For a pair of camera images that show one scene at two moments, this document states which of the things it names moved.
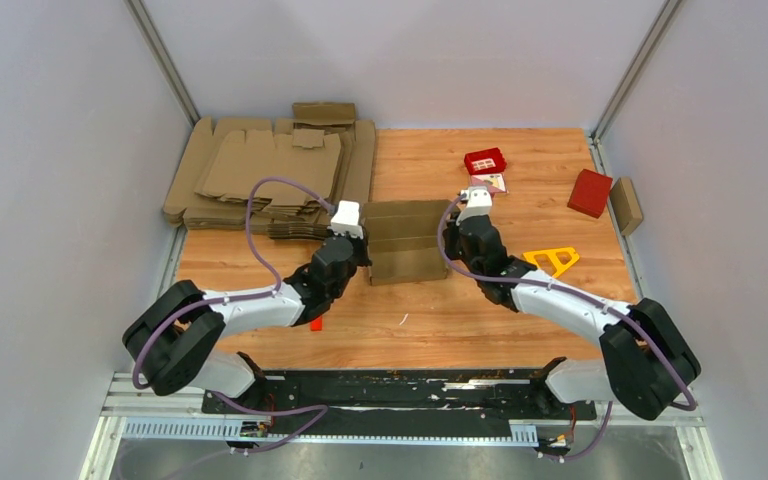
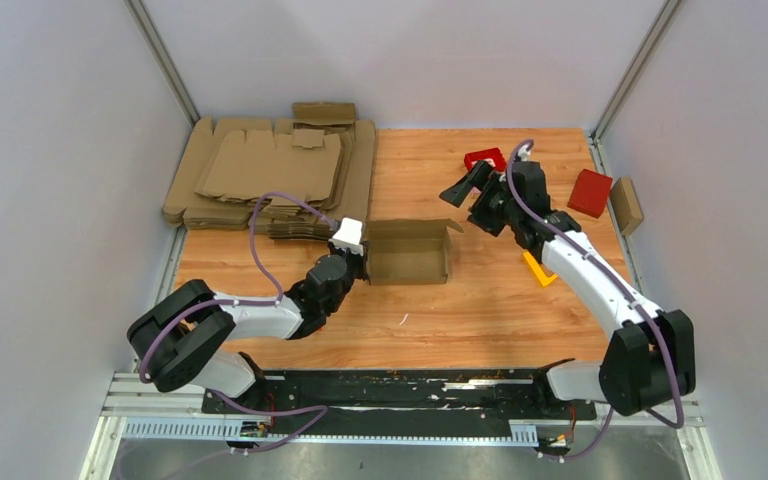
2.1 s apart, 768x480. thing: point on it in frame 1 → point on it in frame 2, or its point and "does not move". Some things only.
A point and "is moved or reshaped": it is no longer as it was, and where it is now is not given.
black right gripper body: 452,245 → 491,210
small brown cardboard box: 626,205 does not move
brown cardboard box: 407,241 is moved or reshaped
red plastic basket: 485,161 does not move
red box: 590,193 does not move
